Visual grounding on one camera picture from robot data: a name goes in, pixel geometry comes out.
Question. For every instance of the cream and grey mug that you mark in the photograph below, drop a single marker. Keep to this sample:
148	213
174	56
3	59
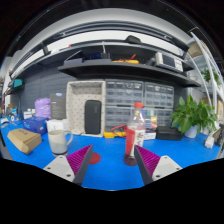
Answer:
58	141

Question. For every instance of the green potted plant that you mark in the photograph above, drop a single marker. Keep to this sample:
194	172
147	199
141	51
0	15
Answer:
190	115

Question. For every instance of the yellow multimeter with red leads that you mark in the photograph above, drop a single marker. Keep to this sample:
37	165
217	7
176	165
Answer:
111	134

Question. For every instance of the purple plastic bag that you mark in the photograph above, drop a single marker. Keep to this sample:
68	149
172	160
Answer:
42	107

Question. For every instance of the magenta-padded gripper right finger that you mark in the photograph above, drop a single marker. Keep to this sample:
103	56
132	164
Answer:
164	166

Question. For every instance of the blue cardboard box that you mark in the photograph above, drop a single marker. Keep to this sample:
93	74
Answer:
35	124

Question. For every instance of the clear box with coloured parts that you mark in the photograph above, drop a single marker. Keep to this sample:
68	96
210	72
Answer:
150	119

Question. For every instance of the black box with white label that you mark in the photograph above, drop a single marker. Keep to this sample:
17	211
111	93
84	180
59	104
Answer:
150	135

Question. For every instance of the black rectangular case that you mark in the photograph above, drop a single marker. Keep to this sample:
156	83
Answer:
92	116

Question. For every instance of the small white charger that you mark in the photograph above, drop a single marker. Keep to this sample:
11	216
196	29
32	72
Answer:
209	142

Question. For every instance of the brown cardboard box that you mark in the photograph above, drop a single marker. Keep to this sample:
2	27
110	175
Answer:
23	140

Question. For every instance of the plain black box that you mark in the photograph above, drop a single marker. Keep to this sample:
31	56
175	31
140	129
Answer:
168	133

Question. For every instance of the clear red-capped drink bottle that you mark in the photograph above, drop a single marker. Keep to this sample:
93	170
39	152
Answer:
135	135

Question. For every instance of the black wall shelf unit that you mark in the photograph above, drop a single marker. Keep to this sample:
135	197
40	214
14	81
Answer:
126	69

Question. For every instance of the flat round red coaster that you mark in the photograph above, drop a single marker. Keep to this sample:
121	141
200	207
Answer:
96	158

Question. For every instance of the white shelf unit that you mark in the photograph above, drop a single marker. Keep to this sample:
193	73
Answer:
208	71

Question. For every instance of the white dotted storage bin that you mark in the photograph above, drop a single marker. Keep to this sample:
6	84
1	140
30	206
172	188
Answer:
76	110

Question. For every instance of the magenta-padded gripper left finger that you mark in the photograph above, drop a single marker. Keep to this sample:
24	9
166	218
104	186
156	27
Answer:
60	166

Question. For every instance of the dark grey flat box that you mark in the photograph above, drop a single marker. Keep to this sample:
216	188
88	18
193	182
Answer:
58	106

